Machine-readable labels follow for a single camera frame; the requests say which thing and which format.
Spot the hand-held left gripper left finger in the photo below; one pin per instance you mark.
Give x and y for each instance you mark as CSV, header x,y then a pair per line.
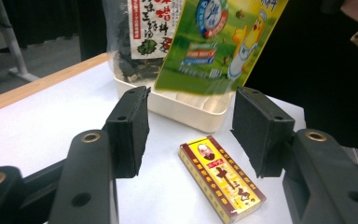
x,y
127,140

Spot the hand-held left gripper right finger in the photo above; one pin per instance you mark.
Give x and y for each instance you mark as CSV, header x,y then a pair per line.
x,y
261,133

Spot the yellow red seasoning box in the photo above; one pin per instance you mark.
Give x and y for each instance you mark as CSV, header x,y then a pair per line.
x,y
223,180

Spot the white plastic storage box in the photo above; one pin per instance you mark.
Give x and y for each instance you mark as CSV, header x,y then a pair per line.
x,y
183,110

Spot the clear bag of dried seaweed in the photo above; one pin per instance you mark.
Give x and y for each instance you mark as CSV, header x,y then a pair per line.
x,y
121,46

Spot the yellow green spout pouch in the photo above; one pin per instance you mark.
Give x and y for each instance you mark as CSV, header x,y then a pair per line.
x,y
205,53

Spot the grey metal stand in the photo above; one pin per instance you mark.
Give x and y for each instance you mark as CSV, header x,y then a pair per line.
x,y
12,43

